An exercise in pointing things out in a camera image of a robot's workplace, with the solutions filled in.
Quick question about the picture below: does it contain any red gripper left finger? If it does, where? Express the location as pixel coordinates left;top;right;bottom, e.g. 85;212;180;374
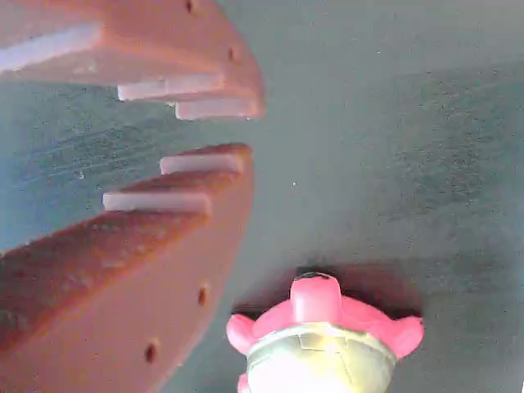
0;142;255;393

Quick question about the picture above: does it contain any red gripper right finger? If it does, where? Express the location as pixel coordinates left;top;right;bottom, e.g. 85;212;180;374
0;0;266;122

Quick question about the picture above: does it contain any pink turtle toy silver shell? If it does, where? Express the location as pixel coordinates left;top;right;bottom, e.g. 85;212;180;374
225;268;425;393

